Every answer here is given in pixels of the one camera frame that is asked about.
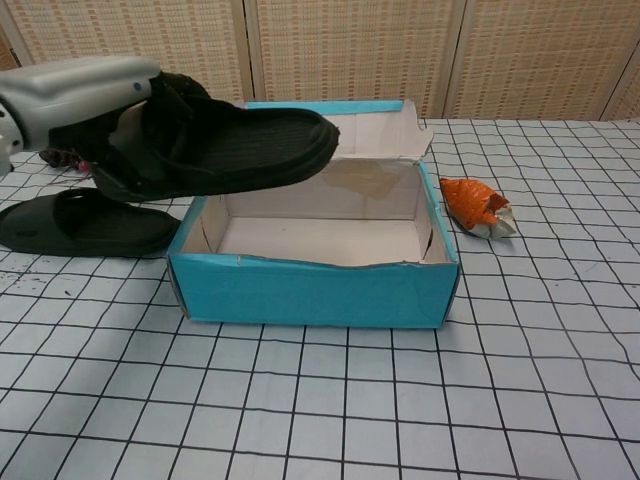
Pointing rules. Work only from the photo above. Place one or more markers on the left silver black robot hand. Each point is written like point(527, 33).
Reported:
point(75, 92)

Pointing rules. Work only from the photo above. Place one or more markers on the black rubber slipper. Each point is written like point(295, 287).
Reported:
point(250, 150)
point(100, 235)

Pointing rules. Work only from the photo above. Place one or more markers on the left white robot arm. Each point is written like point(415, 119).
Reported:
point(7, 145)

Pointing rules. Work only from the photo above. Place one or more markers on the open blue cardboard shoe box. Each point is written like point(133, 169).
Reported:
point(310, 295)

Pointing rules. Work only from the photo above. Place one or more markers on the dark red grape bunch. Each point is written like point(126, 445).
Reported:
point(60, 157)

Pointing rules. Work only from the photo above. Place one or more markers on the beige woven folding screen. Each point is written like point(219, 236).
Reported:
point(350, 50)

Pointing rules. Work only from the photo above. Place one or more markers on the crumpled orange snack bag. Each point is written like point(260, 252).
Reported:
point(467, 202)

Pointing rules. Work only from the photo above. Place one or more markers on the blue checkered tablecloth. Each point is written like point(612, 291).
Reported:
point(350, 400)

